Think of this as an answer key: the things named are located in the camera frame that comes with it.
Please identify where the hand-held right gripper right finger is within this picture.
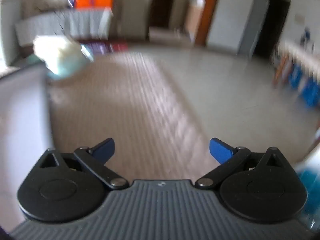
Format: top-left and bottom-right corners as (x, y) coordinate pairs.
(195, 138), (292, 189)

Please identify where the light blue plate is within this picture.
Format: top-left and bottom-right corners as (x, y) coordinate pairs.
(45, 44), (95, 80)

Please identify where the grey box with white inside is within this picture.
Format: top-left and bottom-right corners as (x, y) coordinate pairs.
(0, 64), (54, 232)

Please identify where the cloth-covered table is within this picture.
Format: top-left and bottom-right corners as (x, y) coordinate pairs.
(272, 40), (320, 109)

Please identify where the napa cabbage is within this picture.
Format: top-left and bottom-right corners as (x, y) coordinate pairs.
(33, 35), (84, 72)

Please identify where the pink textured blanket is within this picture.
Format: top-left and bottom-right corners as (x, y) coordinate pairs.
(47, 52), (220, 182)

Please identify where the grey refrigerator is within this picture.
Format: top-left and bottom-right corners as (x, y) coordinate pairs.
(207, 0), (270, 55)

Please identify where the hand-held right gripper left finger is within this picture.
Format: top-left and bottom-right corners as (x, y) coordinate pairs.
(37, 138), (129, 190)

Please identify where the cloth-covered low cabinet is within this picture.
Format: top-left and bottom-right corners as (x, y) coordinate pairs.
(14, 8), (113, 46)

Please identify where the wooden cabinet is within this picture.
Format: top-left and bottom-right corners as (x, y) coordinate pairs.
(185, 0), (206, 43)

